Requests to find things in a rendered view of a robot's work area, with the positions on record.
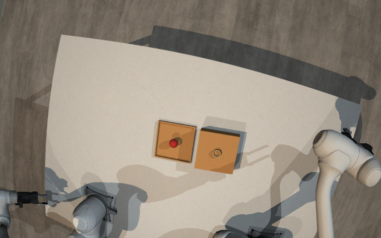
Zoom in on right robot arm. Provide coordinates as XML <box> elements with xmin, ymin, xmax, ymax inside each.
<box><xmin>212</xmin><ymin>129</ymin><xmax>381</xmax><ymax>238</ymax></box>

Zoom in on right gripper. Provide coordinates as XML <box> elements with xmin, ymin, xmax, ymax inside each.
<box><xmin>342</xmin><ymin>128</ymin><xmax>374</xmax><ymax>155</ymax></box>

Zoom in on dark red ball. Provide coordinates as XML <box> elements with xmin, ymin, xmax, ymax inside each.
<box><xmin>169</xmin><ymin>139</ymin><xmax>178</xmax><ymax>148</ymax></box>

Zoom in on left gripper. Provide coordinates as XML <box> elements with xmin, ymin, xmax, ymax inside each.
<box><xmin>9</xmin><ymin>190</ymin><xmax>48</xmax><ymax>208</ymax></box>

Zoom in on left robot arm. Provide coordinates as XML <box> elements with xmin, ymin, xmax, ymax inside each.
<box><xmin>0</xmin><ymin>188</ymin><xmax>116</xmax><ymax>238</ymax></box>

